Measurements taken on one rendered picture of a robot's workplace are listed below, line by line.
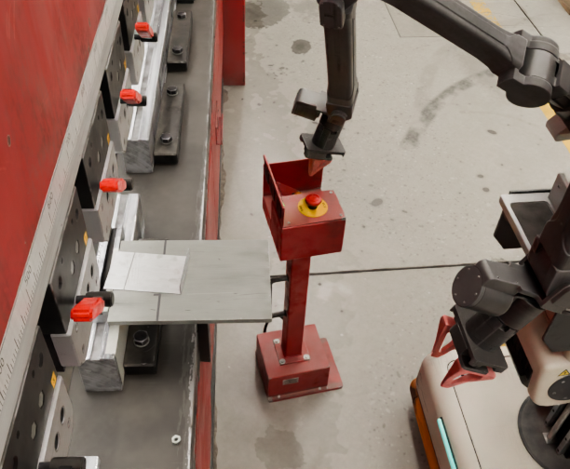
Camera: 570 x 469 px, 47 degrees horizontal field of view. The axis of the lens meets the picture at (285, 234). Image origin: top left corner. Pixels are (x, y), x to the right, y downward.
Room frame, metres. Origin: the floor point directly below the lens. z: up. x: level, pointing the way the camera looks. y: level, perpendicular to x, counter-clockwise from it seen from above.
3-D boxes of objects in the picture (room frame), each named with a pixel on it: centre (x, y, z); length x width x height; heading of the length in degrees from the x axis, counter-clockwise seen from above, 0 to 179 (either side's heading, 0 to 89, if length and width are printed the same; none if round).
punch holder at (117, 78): (0.89, 0.31, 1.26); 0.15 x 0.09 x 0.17; 5
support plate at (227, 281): (0.73, 0.15, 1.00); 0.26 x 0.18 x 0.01; 95
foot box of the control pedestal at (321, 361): (1.21, -0.07, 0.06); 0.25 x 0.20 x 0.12; 106
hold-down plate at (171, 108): (1.32, 0.30, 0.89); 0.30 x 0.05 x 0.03; 5
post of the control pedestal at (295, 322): (1.20, -0.04, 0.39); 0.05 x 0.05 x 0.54; 16
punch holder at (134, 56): (1.09, 0.33, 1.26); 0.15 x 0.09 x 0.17; 5
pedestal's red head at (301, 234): (1.20, -0.04, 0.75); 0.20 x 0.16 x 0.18; 16
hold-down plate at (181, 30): (1.72, 0.33, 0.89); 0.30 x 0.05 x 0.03; 5
